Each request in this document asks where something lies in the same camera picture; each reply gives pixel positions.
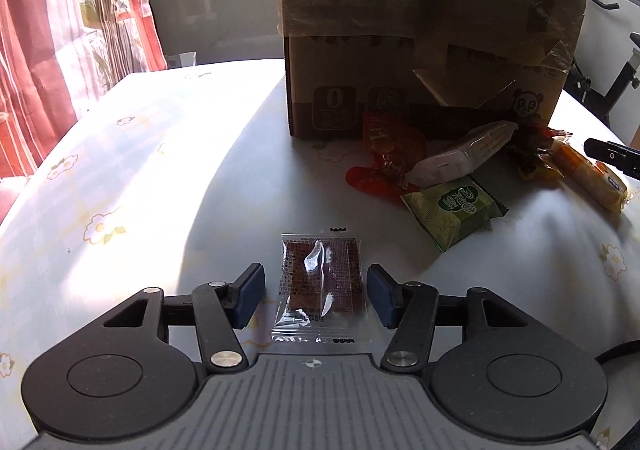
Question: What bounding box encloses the clear brown snack packet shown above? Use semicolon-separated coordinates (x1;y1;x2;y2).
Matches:
271;230;371;345

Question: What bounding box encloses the small red snack packet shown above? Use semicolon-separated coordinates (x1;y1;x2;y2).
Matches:
345;112;427;203

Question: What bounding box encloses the orange wrapped snack bar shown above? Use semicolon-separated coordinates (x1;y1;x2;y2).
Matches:
548;139;628;214

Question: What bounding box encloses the black exercise bike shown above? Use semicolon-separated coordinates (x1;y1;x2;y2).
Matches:
575;0;639;142

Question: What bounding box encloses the small green snack packet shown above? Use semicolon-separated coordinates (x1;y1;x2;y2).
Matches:
401;176;509;253

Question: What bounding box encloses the white wrapped snack pack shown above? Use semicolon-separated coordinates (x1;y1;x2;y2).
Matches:
406;121;518;188

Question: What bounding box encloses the brown cardboard box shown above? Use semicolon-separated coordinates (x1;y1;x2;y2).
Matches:
280;0;587;140

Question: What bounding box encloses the red floral curtain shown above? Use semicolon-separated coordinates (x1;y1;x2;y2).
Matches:
1;0;167;211

